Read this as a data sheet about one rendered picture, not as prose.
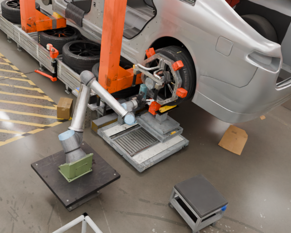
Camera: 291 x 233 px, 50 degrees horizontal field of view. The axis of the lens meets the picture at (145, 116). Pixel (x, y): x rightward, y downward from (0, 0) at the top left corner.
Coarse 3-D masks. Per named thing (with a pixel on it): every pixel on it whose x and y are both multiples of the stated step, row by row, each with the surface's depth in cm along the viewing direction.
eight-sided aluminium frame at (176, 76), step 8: (152, 56) 344; (160, 56) 335; (144, 64) 357; (168, 64) 330; (176, 72) 331; (144, 80) 367; (176, 80) 329; (176, 88) 333; (152, 96) 364; (176, 96) 342
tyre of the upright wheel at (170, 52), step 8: (168, 48) 343; (176, 48) 345; (168, 56) 339; (176, 56) 332; (184, 56) 336; (184, 64) 331; (192, 64) 338; (184, 72) 329; (192, 72) 336; (184, 80) 333; (192, 80) 338; (184, 88) 336; (192, 88) 343; (192, 96) 359; (168, 104) 362; (176, 104) 354
